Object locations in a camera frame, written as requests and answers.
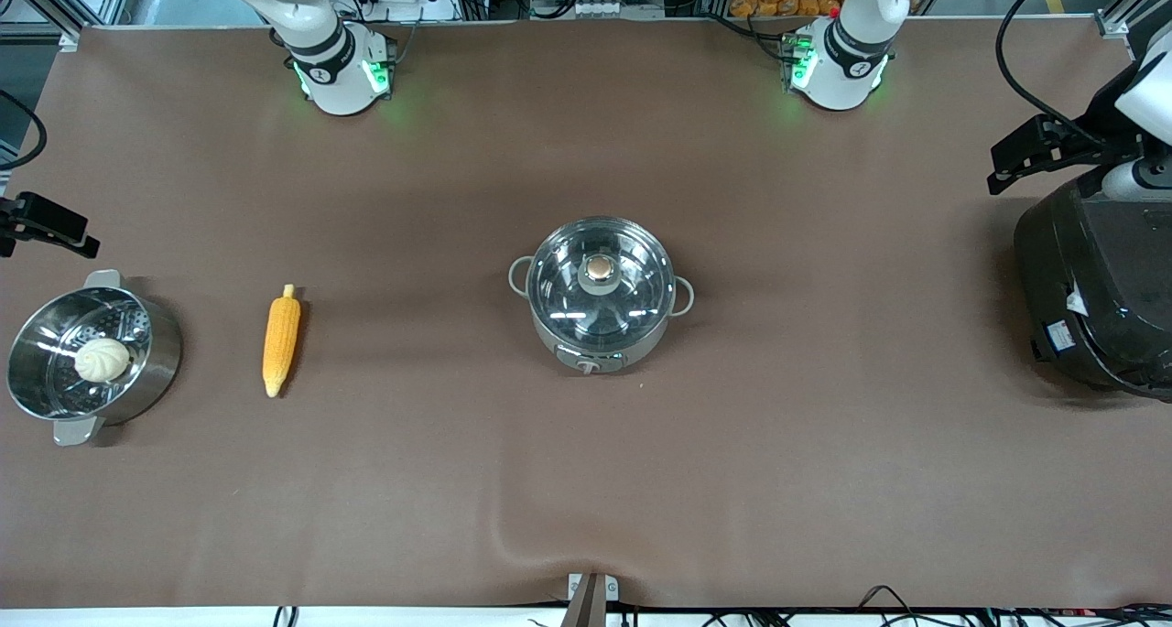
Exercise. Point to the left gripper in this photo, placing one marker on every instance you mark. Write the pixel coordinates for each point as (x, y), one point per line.
(1086, 148)

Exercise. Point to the yellow corn cob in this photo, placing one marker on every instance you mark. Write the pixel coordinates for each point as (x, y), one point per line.
(281, 339)

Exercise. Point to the glass pot lid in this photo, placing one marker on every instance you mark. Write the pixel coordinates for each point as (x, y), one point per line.
(600, 284)

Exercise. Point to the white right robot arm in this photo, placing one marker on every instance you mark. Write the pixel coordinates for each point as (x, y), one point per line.
(334, 59)

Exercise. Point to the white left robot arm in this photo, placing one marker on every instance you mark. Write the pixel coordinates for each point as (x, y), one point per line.
(847, 59)

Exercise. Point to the steel steamer pot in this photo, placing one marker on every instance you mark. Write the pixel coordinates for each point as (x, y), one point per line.
(156, 352)

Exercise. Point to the steel electric cooking pot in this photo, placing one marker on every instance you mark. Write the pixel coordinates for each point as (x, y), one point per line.
(595, 357)

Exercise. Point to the white steamed bun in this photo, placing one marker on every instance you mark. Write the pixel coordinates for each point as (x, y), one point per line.
(102, 360)

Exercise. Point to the black rice cooker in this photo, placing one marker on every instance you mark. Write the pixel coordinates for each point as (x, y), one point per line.
(1108, 297)

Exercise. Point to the long white power strip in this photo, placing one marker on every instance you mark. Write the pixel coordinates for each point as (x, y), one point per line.
(618, 9)

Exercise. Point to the brown table mat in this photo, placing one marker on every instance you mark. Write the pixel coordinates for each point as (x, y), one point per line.
(586, 481)

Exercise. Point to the aluminium frame post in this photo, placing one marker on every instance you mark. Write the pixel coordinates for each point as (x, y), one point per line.
(55, 5)
(1131, 9)

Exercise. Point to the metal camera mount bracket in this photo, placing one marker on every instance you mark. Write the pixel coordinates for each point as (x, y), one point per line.
(591, 595)

